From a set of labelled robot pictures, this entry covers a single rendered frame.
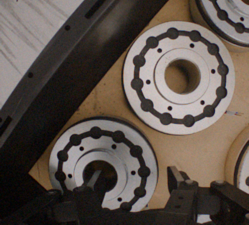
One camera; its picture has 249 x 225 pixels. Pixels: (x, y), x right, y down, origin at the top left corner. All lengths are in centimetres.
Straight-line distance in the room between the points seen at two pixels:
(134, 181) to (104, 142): 4
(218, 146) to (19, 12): 41
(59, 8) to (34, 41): 8
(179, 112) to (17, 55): 32
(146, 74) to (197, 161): 11
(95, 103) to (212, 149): 13
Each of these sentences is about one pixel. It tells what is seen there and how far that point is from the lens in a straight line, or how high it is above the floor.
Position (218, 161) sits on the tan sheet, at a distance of 23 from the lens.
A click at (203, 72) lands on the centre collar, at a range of 17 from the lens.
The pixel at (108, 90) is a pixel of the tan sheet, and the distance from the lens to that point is 20.
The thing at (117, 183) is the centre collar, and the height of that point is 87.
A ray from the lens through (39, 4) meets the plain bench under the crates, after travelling 42.
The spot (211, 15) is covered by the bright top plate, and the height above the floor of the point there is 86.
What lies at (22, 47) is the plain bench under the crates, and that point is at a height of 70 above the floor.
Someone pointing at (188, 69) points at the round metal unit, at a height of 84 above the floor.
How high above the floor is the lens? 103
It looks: 86 degrees down
